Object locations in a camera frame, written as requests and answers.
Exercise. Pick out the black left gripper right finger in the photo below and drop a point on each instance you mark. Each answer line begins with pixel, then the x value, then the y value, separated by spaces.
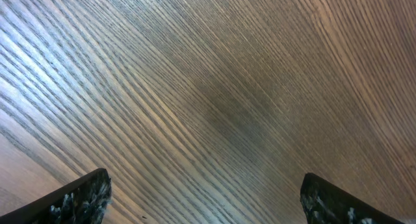
pixel 325 203

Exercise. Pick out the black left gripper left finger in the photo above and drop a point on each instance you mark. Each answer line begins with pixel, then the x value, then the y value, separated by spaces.
pixel 84 200

